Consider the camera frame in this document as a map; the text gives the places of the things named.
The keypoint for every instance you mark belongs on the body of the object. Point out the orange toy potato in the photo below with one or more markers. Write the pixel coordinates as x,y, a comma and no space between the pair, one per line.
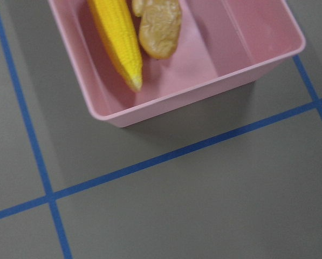
160,26

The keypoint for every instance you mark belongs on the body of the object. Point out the yellow toy corn cob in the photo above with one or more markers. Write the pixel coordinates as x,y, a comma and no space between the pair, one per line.
115,27

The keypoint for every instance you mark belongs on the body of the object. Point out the pink plastic bin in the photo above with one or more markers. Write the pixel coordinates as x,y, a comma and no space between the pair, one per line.
222,45

